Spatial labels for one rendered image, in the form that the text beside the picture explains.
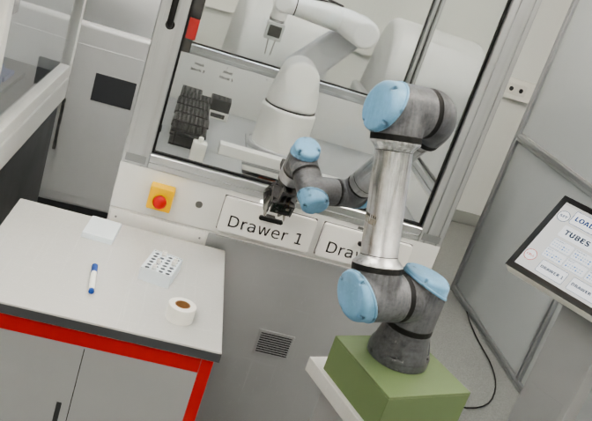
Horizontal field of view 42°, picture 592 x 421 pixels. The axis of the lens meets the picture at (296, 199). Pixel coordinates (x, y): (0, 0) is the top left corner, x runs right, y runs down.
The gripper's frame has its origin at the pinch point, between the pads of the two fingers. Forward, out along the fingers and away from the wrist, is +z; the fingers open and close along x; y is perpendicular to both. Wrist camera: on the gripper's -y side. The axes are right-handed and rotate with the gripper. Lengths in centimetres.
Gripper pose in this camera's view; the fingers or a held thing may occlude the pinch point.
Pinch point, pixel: (273, 210)
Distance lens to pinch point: 229.5
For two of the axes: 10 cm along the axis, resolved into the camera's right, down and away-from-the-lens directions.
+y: -1.2, 8.1, -5.8
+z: -2.9, 5.3, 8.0
